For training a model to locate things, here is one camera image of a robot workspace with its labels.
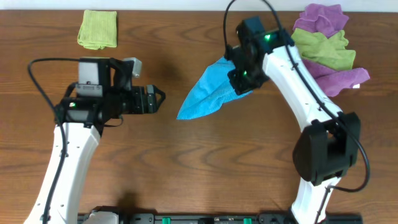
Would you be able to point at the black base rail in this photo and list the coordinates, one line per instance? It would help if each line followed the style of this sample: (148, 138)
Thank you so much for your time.
(217, 218)

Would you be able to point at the purple microfiber cloth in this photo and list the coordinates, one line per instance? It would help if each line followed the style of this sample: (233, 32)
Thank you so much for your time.
(327, 20)
(332, 82)

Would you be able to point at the upper purple microfiber cloth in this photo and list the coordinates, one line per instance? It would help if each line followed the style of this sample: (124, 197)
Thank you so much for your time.
(327, 20)

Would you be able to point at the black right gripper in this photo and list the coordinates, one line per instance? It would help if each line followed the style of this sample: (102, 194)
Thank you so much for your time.
(237, 80)

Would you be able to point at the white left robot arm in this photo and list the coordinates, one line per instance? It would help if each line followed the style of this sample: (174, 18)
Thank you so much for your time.
(104, 91)

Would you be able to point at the crumpled green microfiber cloth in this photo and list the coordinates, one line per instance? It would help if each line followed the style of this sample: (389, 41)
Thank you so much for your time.
(330, 52)

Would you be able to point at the folded green microfiber cloth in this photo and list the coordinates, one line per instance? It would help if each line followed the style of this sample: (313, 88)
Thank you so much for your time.
(98, 30)

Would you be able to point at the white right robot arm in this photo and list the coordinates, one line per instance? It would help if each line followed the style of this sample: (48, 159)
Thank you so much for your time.
(325, 149)

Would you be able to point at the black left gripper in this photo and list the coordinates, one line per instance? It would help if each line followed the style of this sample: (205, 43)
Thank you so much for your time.
(144, 99)

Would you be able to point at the lower purple microfiber cloth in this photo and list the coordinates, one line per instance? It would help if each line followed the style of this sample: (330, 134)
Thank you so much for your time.
(332, 82)

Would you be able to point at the blue microfiber cloth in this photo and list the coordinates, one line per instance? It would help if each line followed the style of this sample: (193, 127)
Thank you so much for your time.
(210, 93)

